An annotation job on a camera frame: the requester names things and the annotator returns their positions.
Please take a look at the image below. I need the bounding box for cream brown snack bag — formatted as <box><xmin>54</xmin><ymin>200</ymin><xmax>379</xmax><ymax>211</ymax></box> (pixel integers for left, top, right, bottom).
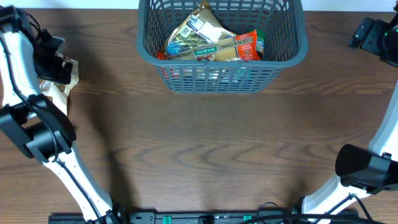
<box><xmin>39</xmin><ymin>54</ymin><xmax>80</xmax><ymax>116</ymax></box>

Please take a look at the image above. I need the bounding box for green lid jar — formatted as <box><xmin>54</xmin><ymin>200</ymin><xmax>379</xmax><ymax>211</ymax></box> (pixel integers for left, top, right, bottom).
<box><xmin>256</xmin><ymin>29</ymin><xmax>265</xmax><ymax>59</ymax></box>

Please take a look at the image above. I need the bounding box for San Remo spaghetti packet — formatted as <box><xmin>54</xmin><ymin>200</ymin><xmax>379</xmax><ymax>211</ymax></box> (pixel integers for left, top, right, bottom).
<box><xmin>157</xmin><ymin>30</ymin><xmax>260</xmax><ymax>61</ymax></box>

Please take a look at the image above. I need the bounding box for gold coffee bag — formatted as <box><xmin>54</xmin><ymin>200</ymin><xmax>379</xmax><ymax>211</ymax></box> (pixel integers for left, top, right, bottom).
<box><xmin>162</xmin><ymin>1</ymin><xmax>236</xmax><ymax>55</ymax></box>

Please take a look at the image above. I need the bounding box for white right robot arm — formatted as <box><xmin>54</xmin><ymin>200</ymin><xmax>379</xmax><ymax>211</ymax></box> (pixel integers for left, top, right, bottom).
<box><xmin>297</xmin><ymin>17</ymin><xmax>397</xmax><ymax>223</ymax></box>

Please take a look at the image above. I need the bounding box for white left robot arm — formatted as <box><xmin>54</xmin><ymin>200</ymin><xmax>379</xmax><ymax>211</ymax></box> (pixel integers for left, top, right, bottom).
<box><xmin>1</xmin><ymin>5</ymin><xmax>129</xmax><ymax>223</ymax></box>

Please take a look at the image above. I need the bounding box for grey plastic basket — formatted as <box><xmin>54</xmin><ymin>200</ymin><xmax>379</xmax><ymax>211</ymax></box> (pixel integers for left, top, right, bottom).
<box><xmin>137</xmin><ymin>0</ymin><xmax>308</xmax><ymax>93</ymax></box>

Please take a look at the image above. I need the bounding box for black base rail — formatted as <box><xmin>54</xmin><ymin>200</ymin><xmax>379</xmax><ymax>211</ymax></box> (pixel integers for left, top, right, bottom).
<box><xmin>48</xmin><ymin>205</ymin><xmax>358</xmax><ymax>224</ymax></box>

